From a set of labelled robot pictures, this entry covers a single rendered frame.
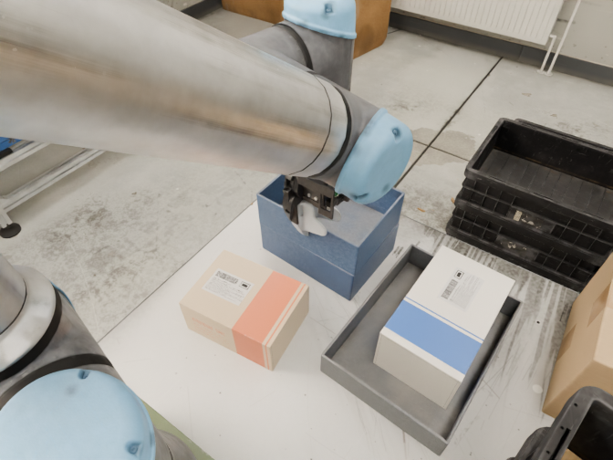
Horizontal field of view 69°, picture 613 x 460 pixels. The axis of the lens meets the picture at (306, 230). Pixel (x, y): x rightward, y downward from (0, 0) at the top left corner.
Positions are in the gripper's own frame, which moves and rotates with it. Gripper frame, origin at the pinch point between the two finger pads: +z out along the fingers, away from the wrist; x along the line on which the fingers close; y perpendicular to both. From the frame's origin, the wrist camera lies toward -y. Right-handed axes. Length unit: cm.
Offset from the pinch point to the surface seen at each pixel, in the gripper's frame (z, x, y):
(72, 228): 82, 5, -122
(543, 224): 31, 60, 32
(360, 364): 11.9, -9.4, 17.4
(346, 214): 4.9, 10.5, 1.5
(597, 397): -10.7, -9.8, 41.3
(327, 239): 0.0, -0.2, 4.6
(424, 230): 12.3, 22.2, 12.8
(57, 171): 68, 17, -140
